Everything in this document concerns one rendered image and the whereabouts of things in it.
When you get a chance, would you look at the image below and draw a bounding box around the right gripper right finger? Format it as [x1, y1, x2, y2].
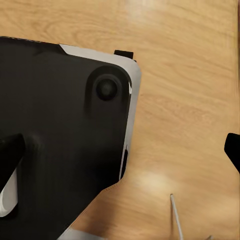
[224, 133, 240, 172]

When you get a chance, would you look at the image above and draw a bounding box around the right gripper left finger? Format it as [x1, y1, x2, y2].
[0, 133, 26, 193]

